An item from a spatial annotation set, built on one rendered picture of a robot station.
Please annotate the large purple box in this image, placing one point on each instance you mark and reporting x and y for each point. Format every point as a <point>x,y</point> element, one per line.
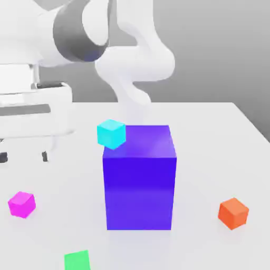
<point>139,189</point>

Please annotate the small cyan cube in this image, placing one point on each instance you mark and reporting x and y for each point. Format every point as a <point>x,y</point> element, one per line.
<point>110,135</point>

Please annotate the small orange cube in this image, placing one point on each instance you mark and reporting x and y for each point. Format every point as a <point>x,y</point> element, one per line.
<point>233,214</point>

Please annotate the small magenta cube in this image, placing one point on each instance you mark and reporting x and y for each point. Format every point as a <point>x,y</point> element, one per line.
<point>21,205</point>

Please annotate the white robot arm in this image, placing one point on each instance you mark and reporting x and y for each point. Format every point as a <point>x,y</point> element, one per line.
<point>147,54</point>

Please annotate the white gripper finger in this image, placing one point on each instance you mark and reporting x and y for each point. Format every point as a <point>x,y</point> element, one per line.
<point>3,157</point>
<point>50,145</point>

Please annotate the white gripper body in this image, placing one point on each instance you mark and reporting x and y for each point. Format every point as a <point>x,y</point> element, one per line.
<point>31,124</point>

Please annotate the small green cube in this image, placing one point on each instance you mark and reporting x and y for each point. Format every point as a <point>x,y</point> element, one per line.
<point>77,261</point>

